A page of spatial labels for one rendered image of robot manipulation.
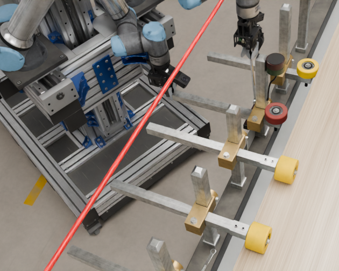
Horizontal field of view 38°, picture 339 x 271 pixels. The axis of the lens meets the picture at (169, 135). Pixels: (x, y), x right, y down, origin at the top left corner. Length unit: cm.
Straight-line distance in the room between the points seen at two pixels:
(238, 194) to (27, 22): 93
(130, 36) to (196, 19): 194
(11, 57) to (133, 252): 124
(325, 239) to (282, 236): 12
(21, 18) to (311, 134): 102
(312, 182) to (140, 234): 121
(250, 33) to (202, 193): 59
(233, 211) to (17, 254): 136
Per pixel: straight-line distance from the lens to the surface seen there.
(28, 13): 164
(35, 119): 296
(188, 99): 188
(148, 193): 153
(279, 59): 163
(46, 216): 279
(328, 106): 179
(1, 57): 173
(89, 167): 261
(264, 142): 192
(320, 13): 248
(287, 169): 152
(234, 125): 151
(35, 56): 192
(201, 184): 136
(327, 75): 189
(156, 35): 169
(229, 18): 360
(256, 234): 140
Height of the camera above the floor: 223
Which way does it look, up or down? 50 degrees down
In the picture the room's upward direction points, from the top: 14 degrees counter-clockwise
